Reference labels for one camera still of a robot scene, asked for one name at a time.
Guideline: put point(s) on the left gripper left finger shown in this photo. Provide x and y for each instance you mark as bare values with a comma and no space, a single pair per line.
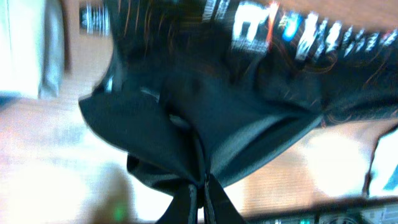
183,208

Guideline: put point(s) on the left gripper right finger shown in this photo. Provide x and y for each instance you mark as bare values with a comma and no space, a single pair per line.
218,207

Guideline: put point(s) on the black orange patterned jersey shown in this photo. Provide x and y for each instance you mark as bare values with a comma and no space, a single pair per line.
200,90

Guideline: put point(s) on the light blue t-shirt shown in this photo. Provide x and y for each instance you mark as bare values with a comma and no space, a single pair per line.
383,181

